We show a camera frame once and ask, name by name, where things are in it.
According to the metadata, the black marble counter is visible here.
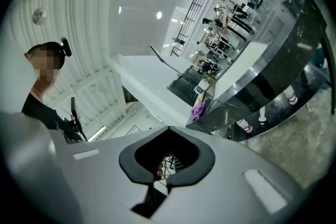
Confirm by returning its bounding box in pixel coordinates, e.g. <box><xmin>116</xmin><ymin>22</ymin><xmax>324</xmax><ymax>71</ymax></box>
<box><xmin>185</xmin><ymin>0</ymin><xmax>336</xmax><ymax>143</ymax></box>

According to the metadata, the black head-mounted camera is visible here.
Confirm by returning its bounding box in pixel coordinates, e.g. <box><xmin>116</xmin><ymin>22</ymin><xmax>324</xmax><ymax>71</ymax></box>
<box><xmin>60</xmin><ymin>37</ymin><xmax>72</xmax><ymax>58</ymax></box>

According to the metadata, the long tube light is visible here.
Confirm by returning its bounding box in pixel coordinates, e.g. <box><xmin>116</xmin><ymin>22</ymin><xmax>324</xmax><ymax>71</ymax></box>
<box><xmin>88</xmin><ymin>125</ymin><xmax>107</xmax><ymax>142</ymax></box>

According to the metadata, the purple cloth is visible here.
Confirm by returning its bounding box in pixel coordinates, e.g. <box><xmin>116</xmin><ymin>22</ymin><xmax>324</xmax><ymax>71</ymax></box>
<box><xmin>191</xmin><ymin>102</ymin><xmax>208</xmax><ymax>122</ymax></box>

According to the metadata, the wooden table with black legs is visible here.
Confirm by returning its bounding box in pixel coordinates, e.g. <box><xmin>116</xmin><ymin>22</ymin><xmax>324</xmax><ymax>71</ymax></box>
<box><xmin>223</xmin><ymin>7</ymin><xmax>255</xmax><ymax>42</ymax></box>

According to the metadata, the thin black-framed panel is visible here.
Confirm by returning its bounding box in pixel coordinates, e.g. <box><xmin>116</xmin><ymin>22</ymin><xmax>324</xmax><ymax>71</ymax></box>
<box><xmin>149</xmin><ymin>45</ymin><xmax>182</xmax><ymax>76</ymax></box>

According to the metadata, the dark green pump bottle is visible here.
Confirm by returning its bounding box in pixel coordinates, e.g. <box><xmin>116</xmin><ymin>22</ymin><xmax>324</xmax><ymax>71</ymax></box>
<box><xmin>203</xmin><ymin>72</ymin><xmax>217</xmax><ymax>83</ymax></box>

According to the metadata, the person's head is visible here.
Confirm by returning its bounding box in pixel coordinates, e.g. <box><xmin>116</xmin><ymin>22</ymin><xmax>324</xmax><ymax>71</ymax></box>
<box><xmin>25</xmin><ymin>43</ymin><xmax>66</xmax><ymax>84</ymax></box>

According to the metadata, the grey ceiling dome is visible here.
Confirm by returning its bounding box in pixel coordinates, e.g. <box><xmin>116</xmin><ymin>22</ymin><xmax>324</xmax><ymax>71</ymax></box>
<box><xmin>31</xmin><ymin>7</ymin><xmax>48</xmax><ymax>26</ymax></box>

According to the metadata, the person's torso in black shirt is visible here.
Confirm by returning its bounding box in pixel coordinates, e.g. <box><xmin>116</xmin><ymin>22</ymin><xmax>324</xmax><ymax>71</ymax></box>
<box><xmin>21</xmin><ymin>93</ymin><xmax>85</xmax><ymax>144</ymax></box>

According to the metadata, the cream mug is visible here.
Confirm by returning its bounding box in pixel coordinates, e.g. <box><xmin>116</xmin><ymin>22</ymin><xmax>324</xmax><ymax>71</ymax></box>
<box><xmin>197</xmin><ymin>78</ymin><xmax>211</xmax><ymax>90</ymax></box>

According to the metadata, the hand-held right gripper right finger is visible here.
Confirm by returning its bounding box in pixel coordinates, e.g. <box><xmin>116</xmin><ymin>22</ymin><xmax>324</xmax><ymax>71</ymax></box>
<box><xmin>152</xmin><ymin>125</ymin><xmax>300</xmax><ymax>224</ymax></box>

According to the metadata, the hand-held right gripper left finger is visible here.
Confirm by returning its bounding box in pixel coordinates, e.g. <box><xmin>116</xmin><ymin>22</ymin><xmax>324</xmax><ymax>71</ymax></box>
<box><xmin>68</xmin><ymin>125</ymin><xmax>170</xmax><ymax>210</ymax></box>

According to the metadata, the black chest-mounted device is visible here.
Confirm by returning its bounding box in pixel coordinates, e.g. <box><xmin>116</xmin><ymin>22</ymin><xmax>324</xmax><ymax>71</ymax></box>
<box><xmin>69</xmin><ymin>97</ymin><xmax>89</xmax><ymax>143</ymax></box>

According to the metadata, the slim white bottle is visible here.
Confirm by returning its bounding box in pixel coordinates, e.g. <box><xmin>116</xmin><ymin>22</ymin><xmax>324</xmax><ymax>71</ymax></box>
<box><xmin>258</xmin><ymin>108</ymin><xmax>268</xmax><ymax>125</ymax></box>

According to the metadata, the white bottle with red label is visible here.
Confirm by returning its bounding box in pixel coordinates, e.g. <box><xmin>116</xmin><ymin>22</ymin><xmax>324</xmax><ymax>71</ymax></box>
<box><xmin>236</xmin><ymin>118</ymin><xmax>254</xmax><ymax>135</ymax></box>
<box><xmin>284</xmin><ymin>86</ymin><xmax>299</xmax><ymax>106</ymax></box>

